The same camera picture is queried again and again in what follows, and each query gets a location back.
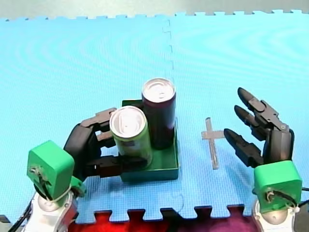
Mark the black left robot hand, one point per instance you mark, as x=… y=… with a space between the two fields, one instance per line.
x=91 y=145

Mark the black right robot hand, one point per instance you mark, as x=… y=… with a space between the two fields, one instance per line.
x=265 y=135

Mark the green drink can dark band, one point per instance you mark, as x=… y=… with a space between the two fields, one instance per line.
x=132 y=137

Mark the dark purple drink can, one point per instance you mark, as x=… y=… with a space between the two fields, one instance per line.
x=160 y=116

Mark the shallow green tray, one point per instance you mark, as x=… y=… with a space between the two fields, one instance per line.
x=159 y=164

